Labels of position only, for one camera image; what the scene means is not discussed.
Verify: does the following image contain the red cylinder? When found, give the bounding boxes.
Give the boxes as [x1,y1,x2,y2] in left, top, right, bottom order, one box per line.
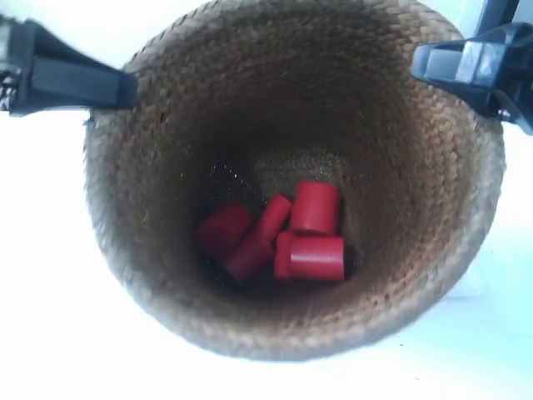
[223,194,292,284]
[273,232,346,282]
[195,202,252,262]
[289,181,341,236]

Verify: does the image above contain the white rectangular plastic tray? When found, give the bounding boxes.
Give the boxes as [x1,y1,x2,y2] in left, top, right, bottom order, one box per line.
[446,264,486,299]

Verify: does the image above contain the dark metal frame post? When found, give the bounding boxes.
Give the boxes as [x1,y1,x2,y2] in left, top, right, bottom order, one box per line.
[474,0,520,43]

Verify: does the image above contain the red cylinder middle left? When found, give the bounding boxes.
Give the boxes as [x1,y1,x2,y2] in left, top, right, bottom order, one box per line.
[223,194,292,284]

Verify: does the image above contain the brown woven straw basket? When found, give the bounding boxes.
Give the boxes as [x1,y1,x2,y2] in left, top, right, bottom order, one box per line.
[84,1,506,361]

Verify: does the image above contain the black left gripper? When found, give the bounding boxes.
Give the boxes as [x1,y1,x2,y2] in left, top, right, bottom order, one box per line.
[1,14,137,117]

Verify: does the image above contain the red cylinder lower left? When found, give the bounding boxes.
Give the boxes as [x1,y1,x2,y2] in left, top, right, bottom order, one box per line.
[195,202,252,262]

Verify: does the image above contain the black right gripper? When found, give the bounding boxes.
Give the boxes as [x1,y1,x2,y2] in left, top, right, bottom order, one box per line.
[411,22,532,136]

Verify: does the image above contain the red cylinder lower right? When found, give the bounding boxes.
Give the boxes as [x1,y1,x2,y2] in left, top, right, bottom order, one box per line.
[273,232,346,282]

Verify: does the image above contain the red cylinder upper right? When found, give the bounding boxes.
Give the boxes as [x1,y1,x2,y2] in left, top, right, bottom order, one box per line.
[289,181,341,236]

